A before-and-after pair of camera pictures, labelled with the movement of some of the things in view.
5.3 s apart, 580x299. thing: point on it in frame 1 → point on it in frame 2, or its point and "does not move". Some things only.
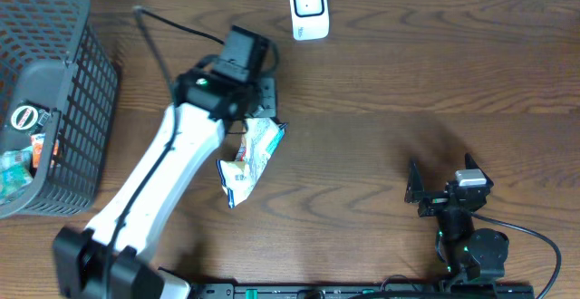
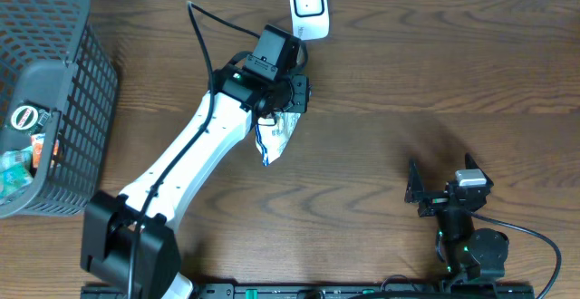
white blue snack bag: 237,177 → 273,133
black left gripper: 265,98 → 298,93
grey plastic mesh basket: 50,56 does not move
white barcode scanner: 309,8 does not move
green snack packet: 15,172 does not move
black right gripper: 433,200 does not move
